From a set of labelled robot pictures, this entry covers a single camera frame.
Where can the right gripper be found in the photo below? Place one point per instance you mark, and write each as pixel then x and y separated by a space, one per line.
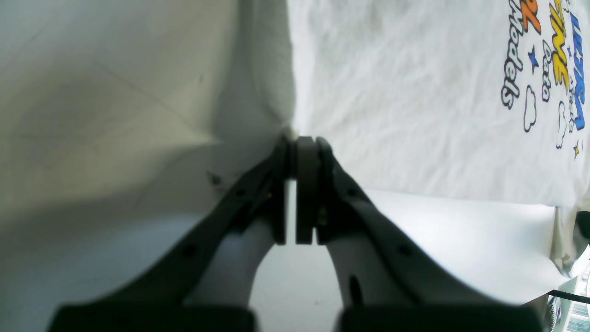
pixel 566 307

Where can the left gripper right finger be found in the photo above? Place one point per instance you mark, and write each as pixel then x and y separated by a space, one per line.
pixel 387 282

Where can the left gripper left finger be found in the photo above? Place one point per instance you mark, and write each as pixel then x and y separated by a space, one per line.
pixel 204 283

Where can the white printed T-shirt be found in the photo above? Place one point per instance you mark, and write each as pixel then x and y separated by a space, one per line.
pixel 483 100

